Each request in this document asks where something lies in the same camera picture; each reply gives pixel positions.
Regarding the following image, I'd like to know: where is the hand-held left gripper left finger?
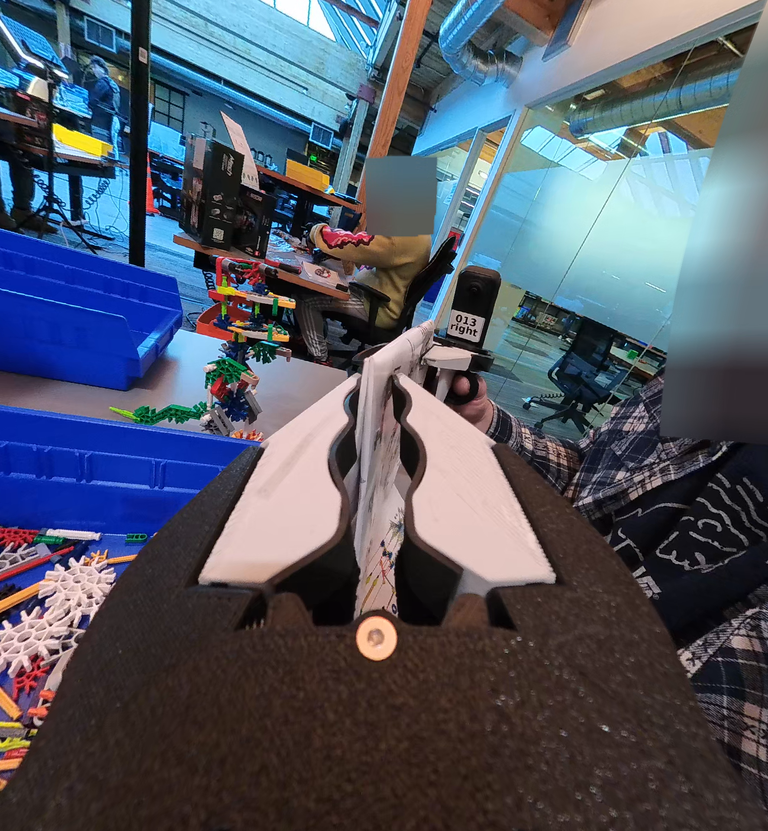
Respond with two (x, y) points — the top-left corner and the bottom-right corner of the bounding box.
(199, 374), (361, 590)

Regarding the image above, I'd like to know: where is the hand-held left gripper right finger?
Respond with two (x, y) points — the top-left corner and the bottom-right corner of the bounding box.
(392, 375), (558, 595)

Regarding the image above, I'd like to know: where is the white instruction booklet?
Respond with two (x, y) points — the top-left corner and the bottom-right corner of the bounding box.
(352, 319), (437, 618)

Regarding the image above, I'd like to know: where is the person's right forearm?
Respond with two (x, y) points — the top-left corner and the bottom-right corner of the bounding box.
(487, 403), (612, 514)

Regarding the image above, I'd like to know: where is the person's right hand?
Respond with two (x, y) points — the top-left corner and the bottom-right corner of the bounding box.
(452, 375), (494, 435)

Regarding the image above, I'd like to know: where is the black office chair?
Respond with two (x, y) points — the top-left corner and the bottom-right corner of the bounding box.
(332, 235), (458, 351)
(522, 317), (638, 436)

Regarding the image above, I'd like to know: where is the printed booklet on desk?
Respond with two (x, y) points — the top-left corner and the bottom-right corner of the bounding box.
(303, 260), (349, 290)

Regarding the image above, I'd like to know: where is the colourful construction toy model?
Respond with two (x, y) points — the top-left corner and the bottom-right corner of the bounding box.
(110, 256), (297, 442)

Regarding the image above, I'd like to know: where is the blue bin with toy pieces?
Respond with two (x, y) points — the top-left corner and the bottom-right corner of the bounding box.
(0, 401), (261, 825)

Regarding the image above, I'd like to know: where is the yellow plastic bin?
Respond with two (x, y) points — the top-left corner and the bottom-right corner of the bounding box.
(52, 123), (113, 158)
(285, 159), (331, 190)

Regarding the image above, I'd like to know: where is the small black cardboard box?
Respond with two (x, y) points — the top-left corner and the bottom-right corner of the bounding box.
(235, 185), (278, 259)

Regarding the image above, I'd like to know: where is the pile of construction toy pieces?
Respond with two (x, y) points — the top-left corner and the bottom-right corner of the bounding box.
(0, 522), (154, 812)

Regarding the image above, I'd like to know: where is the person's plaid shirt torso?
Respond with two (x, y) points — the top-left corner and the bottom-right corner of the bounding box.
(572, 377), (768, 831)

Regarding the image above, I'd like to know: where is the wooden desk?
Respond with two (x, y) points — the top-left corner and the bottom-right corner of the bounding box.
(173, 232), (352, 303)

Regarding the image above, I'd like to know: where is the tall black cardboard box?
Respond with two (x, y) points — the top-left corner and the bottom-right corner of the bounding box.
(179, 134), (243, 251)

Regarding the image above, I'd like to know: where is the empty blue plastic bin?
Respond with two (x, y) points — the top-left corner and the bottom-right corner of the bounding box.
(0, 221), (184, 392)

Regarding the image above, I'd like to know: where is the black metal pole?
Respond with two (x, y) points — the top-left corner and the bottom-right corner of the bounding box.
(127, 0), (152, 268)

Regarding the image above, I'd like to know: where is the black tripod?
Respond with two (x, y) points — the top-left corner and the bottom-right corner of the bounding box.
(20, 78), (115, 254)

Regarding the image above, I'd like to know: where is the light panel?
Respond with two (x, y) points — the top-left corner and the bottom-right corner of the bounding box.
(0, 13), (67, 72)

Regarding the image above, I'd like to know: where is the wooden post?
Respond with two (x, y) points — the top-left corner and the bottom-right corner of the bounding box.
(357, 0), (433, 222)

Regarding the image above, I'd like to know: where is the silver air duct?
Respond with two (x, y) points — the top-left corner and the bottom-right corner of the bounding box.
(437, 0), (521, 88)
(567, 61), (742, 139)

